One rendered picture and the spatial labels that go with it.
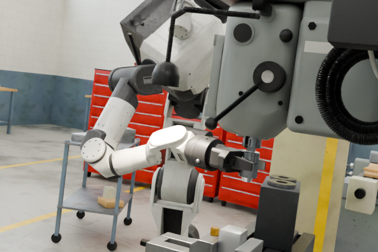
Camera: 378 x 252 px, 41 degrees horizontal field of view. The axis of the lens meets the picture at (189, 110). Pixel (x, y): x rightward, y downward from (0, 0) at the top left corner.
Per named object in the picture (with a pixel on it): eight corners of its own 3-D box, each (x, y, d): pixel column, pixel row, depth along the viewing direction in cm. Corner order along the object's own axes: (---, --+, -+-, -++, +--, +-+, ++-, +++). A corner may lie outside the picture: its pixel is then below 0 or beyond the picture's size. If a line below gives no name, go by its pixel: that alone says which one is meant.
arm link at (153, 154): (184, 137, 137) (139, 149, 140) (196, 160, 142) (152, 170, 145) (185, 121, 142) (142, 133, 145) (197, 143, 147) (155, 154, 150)
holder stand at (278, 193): (252, 244, 159) (260, 181, 158) (259, 227, 180) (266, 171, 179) (291, 252, 156) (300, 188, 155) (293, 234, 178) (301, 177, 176)
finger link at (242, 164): (252, 173, 124) (232, 167, 128) (254, 160, 124) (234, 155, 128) (248, 174, 123) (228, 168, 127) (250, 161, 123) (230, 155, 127)
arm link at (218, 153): (226, 144, 125) (190, 135, 133) (220, 182, 126) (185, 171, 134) (255, 143, 135) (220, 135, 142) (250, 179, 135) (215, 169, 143)
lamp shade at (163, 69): (149, 83, 134) (152, 59, 133) (176, 86, 135) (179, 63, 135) (152, 84, 127) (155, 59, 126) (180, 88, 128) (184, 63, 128)
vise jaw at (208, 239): (188, 253, 122) (190, 237, 122) (207, 241, 133) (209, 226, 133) (211, 260, 119) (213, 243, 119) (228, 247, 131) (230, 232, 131)
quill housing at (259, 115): (204, 131, 121) (221, -4, 120) (230, 128, 140) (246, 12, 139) (283, 144, 114) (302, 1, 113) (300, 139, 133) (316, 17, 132)
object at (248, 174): (241, 174, 131) (244, 152, 131) (259, 177, 129) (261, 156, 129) (235, 176, 127) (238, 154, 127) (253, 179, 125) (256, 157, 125)
